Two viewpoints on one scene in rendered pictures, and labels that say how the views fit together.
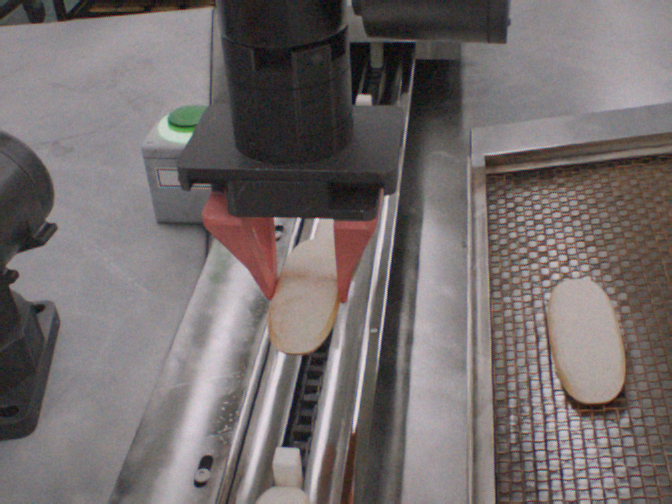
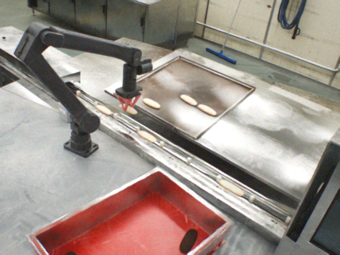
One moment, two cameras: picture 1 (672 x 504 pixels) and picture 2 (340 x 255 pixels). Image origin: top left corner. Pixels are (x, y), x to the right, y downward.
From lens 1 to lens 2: 1.12 m
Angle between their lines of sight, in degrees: 51
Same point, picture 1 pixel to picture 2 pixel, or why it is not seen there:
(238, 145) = (127, 91)
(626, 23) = (86, 67)
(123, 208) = (57, 123)
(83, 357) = not seen: hidden behind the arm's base
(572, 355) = (153, 104)
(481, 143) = (109, 90)
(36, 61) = not seen: outside the picture
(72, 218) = (52, 128)
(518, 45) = not seen: hidden behind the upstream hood
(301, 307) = (131, 109)
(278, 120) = (134, 86)
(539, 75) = (86, 80)
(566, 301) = (146, 101)
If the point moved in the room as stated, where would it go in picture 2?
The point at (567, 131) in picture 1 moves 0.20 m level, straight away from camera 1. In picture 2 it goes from (118, 84) to (99, 70)
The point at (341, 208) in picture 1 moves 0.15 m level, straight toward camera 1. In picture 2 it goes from (138, 94) to (169, 106)
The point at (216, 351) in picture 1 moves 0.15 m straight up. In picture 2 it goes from (113, 125) to (115, 94)
